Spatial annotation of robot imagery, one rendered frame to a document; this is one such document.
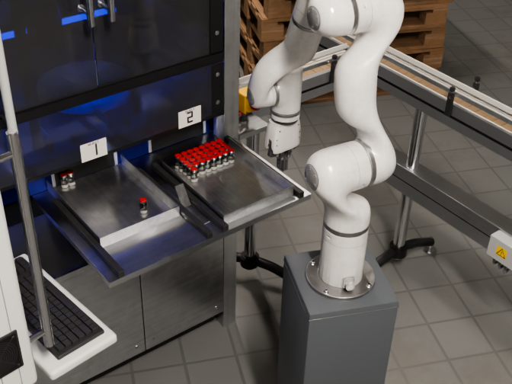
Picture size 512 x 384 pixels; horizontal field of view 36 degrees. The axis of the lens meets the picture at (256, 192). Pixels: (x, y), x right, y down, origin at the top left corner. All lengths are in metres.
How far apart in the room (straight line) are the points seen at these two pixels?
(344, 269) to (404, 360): 1.15
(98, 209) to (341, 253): 0.76
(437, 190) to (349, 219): 1.18
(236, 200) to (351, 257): 0.49
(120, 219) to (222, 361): 0.97
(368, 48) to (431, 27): 3.00
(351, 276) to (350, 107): 0.49
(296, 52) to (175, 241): 0.64
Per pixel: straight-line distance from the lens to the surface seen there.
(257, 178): 2.50
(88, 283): 2.69
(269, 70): 2.07
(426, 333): 3.32
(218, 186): 2.47
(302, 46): 2.02
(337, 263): 2.09
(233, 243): 2.98
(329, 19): 1.74
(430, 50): 4.92
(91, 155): 2.42
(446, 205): 3.14
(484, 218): 3.04
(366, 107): 1.86
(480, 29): 5.97
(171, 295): 2.94
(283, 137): 2.24
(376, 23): 1.81
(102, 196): 2.45
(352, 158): 1.91
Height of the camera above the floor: 2.31
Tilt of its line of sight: 36 degrees down
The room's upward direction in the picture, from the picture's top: 2 degrees clockwise
